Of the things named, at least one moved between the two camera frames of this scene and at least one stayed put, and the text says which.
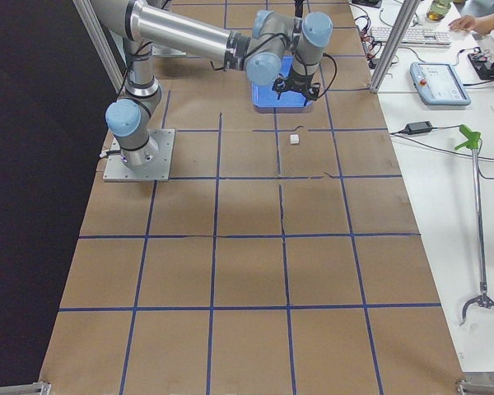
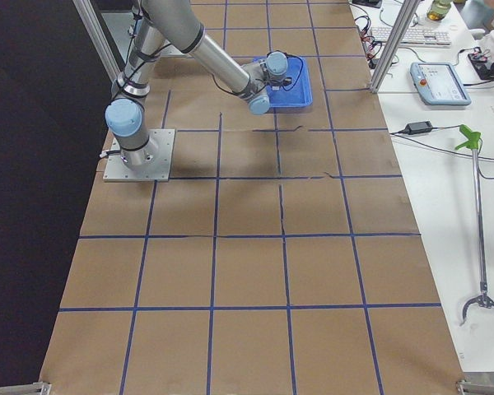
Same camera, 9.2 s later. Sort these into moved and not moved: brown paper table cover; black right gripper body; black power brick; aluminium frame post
Moved: black right gripper body
Not moved: black power brick; brown paper table cover; aluminium frame post
